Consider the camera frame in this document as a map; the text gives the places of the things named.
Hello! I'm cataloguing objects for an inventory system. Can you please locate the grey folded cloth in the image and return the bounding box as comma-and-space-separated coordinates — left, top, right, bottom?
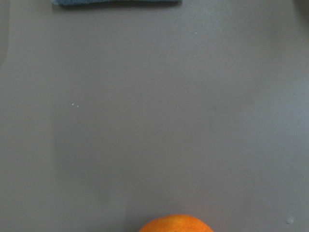
51, 0, 181, 7

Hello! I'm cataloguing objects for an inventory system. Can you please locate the orange fruit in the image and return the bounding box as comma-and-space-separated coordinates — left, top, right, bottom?
139, 215, 213, 232

